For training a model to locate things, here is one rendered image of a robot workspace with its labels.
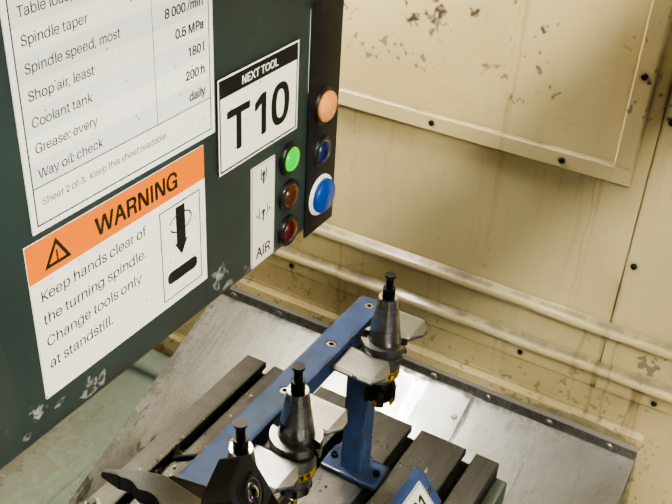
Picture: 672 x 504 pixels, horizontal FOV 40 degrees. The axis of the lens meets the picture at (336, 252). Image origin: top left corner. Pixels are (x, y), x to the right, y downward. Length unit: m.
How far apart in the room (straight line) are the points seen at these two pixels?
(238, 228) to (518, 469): 1.10
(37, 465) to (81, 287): 1.48
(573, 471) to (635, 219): 0.48
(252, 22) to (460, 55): 0.87
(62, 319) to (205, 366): 1.34
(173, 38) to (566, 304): 1.13
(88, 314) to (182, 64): 0.16
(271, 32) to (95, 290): 0.22
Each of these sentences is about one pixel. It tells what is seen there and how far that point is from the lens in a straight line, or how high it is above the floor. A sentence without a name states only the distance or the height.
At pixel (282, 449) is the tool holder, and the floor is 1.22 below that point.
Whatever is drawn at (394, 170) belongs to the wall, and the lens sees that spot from 1.62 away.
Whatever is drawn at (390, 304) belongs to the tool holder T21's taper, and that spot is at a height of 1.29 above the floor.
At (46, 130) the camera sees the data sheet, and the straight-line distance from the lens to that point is 0.51.
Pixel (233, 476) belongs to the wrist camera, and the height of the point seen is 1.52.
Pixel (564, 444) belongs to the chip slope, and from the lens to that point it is 1.73.
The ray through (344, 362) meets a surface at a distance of 1.23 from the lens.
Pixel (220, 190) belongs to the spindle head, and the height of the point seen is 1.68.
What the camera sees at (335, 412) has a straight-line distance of 1.16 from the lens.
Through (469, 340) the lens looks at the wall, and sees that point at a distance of 1.72.
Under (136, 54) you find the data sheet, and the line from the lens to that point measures 0.55.
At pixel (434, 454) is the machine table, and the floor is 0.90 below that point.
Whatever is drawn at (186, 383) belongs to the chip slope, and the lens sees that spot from 1.89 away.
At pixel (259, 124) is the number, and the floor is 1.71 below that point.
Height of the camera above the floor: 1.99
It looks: 33 degrees down
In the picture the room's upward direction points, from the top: 3 degrees clockwise
